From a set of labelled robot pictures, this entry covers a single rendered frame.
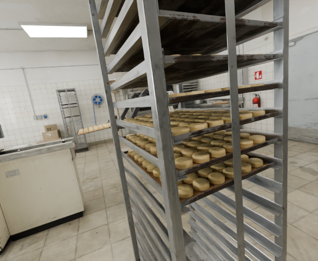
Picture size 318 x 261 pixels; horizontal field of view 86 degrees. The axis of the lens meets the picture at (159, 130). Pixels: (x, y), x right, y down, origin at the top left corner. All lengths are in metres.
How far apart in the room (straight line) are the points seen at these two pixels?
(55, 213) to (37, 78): 4.62
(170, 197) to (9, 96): 6.18
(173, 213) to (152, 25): 0.42
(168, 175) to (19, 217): 2.10
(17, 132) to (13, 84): 1.36
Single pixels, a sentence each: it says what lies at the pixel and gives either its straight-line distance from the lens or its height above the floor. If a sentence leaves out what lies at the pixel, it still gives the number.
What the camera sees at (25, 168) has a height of 0.73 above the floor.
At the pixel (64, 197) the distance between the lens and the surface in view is 2.26.
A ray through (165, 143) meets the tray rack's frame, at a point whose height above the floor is 1.14.
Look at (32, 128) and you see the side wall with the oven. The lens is 6.31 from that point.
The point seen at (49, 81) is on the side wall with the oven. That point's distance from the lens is 6.21.
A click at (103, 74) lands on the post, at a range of 0.97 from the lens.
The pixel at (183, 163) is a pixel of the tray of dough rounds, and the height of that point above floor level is 1.06.
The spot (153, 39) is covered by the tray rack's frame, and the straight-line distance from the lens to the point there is 0.39.
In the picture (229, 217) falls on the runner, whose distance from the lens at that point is 1.06.
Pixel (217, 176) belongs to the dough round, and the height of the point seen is 0.97.
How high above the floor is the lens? 1.23
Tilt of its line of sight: 10 degrees down
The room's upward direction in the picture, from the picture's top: 7 degrees counter-clockwise
